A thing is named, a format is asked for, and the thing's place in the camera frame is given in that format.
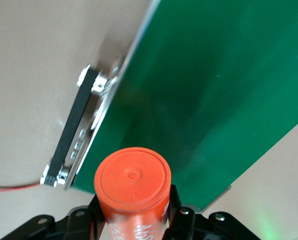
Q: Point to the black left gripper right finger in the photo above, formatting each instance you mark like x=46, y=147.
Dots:
x=181, y=225

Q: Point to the green conveyor belt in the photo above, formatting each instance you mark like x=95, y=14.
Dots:
x=201, y=87

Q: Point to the orange 4680 cylinder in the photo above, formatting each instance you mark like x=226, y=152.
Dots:
x=132, y=175

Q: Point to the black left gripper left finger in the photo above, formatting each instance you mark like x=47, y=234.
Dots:
x=95, y=220

